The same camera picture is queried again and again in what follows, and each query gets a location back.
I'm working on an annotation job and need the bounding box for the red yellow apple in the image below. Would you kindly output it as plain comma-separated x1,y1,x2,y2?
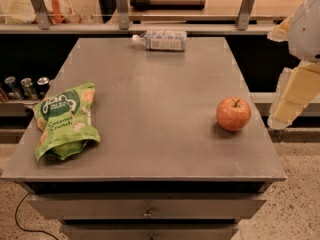
216,97,251,132

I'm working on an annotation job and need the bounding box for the green rice chip bag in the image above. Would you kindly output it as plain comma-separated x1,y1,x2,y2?
33,82,101,160

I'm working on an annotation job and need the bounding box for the right metal bracket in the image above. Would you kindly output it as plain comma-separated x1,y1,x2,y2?
236,0,255,30

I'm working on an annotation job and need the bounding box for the grey cabinet top drawer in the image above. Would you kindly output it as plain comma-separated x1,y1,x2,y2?
27,193,266,221

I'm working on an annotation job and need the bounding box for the black floor cable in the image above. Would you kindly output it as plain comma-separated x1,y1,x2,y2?
14,192,60,240

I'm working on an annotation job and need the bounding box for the grey cabinet lower drawer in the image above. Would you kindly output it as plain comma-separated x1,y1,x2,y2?
61,223,238,240

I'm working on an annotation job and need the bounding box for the left metal bracket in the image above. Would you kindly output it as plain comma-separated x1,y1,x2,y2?
30,0,52,30

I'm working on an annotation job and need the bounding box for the silver can middle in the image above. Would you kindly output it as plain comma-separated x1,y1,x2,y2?
21,78,38,100

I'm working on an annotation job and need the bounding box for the grey cabinet drawer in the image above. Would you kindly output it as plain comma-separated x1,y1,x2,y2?
61,223,238,240
27,193,266,221

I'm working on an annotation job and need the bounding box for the clear plastic water bottle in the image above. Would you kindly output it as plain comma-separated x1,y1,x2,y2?
132,30,187,51

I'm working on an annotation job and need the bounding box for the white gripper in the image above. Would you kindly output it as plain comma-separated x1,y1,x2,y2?
267,0,320,130

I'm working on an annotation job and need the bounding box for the orange white bag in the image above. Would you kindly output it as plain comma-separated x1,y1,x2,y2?
1,0,81,24

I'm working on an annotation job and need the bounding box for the silver can right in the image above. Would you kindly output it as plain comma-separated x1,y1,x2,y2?
37,77,49,97

